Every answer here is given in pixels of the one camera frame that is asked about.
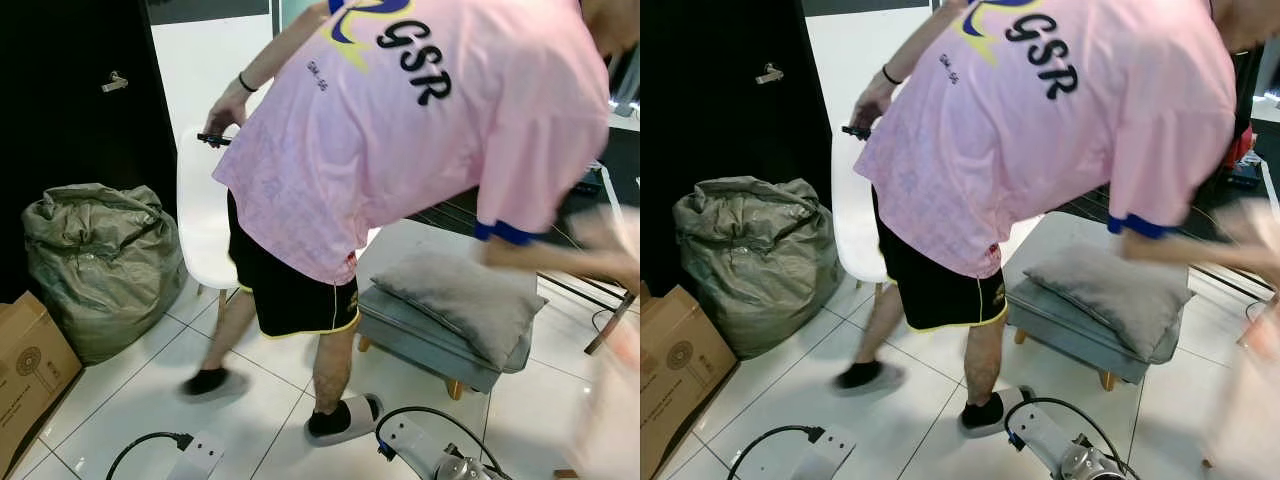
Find person's left hand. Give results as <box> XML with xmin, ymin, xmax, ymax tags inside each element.
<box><xmin>205</xmin><ymin>82</ymin><xmax>251</xmax><ymax>140</ymax></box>
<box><xmin>850</xmin><ymin>75</ymin><xmax>898</xmax><ymax>132</ymax></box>

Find person's right hand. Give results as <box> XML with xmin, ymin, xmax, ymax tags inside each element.
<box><xmin>1215</xmin><ymin>198</ymin><xmax>1280</xmax><ymax>277</ymax></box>
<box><xmin>570</xmin><ymin>205</ymin><xmax>641</xmax><ymax>287</ymax></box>

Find white plastic chair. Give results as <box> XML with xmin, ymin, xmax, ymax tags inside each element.
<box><xmin>176</xmin><ymin>128</ymin><xmax>246</xmax><ymax>321</ymax></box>
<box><xmin>830</xmin><ymin>132</ymin><xmax>893</xmax><ymax>298</ymax></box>

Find grey pillow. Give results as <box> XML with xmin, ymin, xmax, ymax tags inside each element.
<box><xmin>1022</xmin><ymin>243</ymin><xmax>1196</xmax><ymax>363</ymax></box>
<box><xmin>370</xmin><ymin>248</ymin><xmax>549</xmax><ymax>369</ymax></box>

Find grey-green woven sack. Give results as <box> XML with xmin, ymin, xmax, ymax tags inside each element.
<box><xmin>22</xmin><ymin>183</ymin><xmax>188</xmax><ymax>366</ymax></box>
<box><xmin>672</xmin><ymin>177</ymin><xmax>842</xmax><ymax>361</ymax></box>

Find black door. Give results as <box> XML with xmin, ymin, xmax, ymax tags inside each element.
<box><xmin>640</xmin><ymin>0</ymin><xmax>833</xmax><ymax>297</ymax></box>
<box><xmin>0</xmin><ymin>0</ymin><xmax>179</xmax><ymax>303</ymax></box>

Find brown cardboard box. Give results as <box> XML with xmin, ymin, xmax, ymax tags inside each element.
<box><xmin>640</xmin><ymin>285</ymin><xmax>739</xmax><ymax>480</ymax></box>
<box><xmin>0</xmin><ymin>290</ymin><xmax>84</xmax><ymax>477</ymax></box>

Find person in pink shirt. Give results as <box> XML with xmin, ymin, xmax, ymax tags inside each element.
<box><xmin>835</xmin><ymin>0</ymin><xmax>1280</xmax><ymax>439</ymax></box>
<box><xmin>180</xmin><ymin>0</ymin><xmax>641</xmax><ymax>448</ymax></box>

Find grey footstool with wooden legs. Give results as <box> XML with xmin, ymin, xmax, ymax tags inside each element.
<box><xmin>355</xmin><ymin>283</ymin><xmax>536</xmax><ymax>401</ymax></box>
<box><xmin>1005</xmin><ymin>280</ymin><xmax>1182</xmax><ymax>392</ymax></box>

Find white slipper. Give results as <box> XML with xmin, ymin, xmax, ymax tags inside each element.
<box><xmin>835</xmin><ymin>360</ymin><xmax>907</xmax><ymax>394</ymax></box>
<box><xmin>305</xmin><ymin>393</ymin><xmax>385</xmax><ymax>447</ymax></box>
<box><xmin>180</xmin><ymin>367</ymin><xmax>250</xmax><ymax>402</ymax></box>
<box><xmin>958</xmin><ymin>385</ymin><xmax>1037</xmax><ymax>440</ymax></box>

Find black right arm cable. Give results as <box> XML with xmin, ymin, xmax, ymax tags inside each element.
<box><xmin>375</xmin><ymin>405</ymin><xmax>501</xmax><ymax>480</ymax></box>
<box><xmin>1003</xmin><ymin>397</ymin><xmax>1138</xmax><ymax>480</ymax></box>

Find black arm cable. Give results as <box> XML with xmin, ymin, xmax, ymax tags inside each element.
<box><xmin>105</xmin><ymin>431</ymin><xmax>194</xmax><ymax>480</ymax></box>
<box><xmin>725</xmin><ymin>424</ymin><xmax>827</xmax><ymax>480</ymax></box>
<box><xmin>1003</xmin><ymin>397</ymin><xmax>1138</xmax><ymax>480</ymax></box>
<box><xmin>375</xmin><ymin>405</ymin><xmax>501</xmax><ymax>480</ymax></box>

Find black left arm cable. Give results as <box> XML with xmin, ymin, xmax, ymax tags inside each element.
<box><xmin>105</xmin><ymin>431</ymin><xmax>194</xmax><ymax>480</ymax></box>
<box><xmin>725</xmin><ymin>424</ymin><xmax>827</xmax><ymax>480</ymax></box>

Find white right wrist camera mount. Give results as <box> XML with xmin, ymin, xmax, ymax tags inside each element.
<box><xmin>380</xmin><ymin>415</ymin><xmax>446</xmax><ymax>474</ymax></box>
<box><xmin>1008</xmin><ymin>402</ymin><xmax>1076</xmax><ymax>463</ymax></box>

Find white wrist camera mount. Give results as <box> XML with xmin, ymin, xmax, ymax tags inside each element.
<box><xmin>380</xmin><ymin>415</ymin><xmax>446</xmax><ymax>474</ymax></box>
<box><xmin>165</xmin><ymin>430</ymin><xmax>226</xmax><ymax>480</ymax></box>
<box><xmin>790</xmin><ymin>425</ymin><xmax>859</xmax><ymax>480</ymax></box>
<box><xmin>1008</xmin><ymin>402</ymin><xmax>1076</xmax><ymax>463</ymax></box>

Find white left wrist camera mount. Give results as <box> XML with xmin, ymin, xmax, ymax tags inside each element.
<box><xmin>790</xmin><ymin>425</ymin><xmax>859</xmax><ymax>480</ymax></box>
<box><xmin>165</xmin><ymin>430</ymin><xmax>226</xmax><ymax>480</ymax></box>

